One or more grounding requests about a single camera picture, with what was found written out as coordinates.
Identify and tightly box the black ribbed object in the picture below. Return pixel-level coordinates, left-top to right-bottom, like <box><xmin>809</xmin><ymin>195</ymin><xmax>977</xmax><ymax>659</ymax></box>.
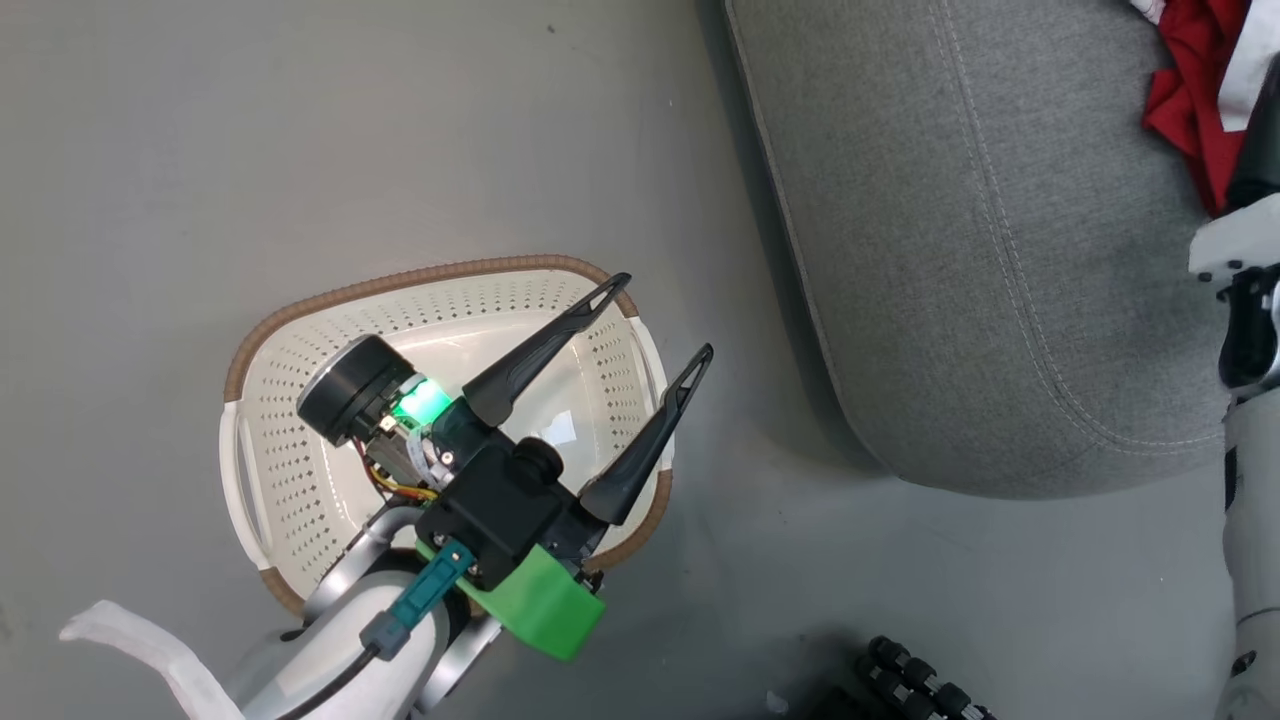
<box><xmin>810</xmin><ymin>634</ymin><xmax>997</xmax><ymax>720</ymax></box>

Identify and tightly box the left arm cable teal connector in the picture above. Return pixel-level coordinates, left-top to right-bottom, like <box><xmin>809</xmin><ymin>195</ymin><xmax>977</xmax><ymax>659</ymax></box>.
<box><xmin>280</xmin><ymin>540</ymin><xmax>477</xmax><ymax>720</ymax></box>

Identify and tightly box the cream perforated laundry basket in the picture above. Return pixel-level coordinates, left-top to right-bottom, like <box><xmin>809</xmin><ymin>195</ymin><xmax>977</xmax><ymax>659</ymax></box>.
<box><xmin>218</xmin><ymin>254</ymin><xmax>676</xmax><ymax>619</ymax></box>

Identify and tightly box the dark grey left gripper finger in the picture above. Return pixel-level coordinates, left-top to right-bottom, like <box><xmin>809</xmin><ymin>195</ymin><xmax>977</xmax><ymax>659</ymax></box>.
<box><xmin>462</xmin><ymin>272</ymin><xmax>632</xmax><ymax>429</ymax></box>
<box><xmin>578</xmin><ymin>343</ymin><xmax>715</xmax><ymax>528</ymax></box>

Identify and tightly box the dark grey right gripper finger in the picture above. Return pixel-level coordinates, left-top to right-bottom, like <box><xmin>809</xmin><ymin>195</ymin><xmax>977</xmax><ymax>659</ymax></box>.
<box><xmin>1226</xmin><ymin>55</ymin><xmax>1280</xmax><ymax>215</ymax></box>

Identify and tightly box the white fabric strip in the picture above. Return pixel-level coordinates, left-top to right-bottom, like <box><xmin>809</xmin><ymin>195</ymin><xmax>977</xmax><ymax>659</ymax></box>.
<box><xmin>58</xmin><ymin>598</ymin><xmax>247</xmax><ymax>720</ymax></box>

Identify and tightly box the red and white garment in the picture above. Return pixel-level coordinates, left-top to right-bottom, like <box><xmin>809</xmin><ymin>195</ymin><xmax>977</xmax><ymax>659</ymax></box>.
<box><xmin>1130</xmin><ymin>0</ymin><xmax>1280</xmax><ymax>218</ymax></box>

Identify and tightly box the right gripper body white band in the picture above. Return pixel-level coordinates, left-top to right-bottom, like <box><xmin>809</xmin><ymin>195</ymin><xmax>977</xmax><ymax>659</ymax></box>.
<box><xmin>1188</xmin><ymin>193</ymin><xmax>1280</xmax><ymax>393</ymax></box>

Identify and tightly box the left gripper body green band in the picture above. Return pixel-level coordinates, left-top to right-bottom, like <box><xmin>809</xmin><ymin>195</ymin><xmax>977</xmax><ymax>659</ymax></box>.
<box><xmin>297</xmin><ymin>335</ymin><xmax>611</xmax><ymax>662</ymax></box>

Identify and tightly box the grey fabric sofa seat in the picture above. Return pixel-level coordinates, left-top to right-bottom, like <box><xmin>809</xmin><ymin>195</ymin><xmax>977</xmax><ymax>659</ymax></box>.
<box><xmin>725</xmin><ymin>0</ymin><xmax>1280</xmax><ymax>501</ymax></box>

